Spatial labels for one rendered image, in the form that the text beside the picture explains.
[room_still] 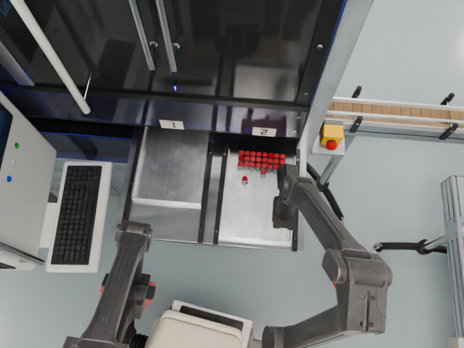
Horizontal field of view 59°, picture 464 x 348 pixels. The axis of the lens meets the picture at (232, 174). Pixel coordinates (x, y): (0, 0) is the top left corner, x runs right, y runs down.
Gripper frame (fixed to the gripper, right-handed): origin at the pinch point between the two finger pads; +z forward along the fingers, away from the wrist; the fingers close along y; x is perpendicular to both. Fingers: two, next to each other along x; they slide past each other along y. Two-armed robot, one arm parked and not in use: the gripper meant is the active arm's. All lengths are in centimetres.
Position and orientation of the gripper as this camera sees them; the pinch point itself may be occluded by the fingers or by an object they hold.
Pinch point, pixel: (281, 224)
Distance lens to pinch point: 133.0
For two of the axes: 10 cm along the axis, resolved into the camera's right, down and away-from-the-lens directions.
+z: -0.1, 5.1, 8.6
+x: -10.0, -0.8, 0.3
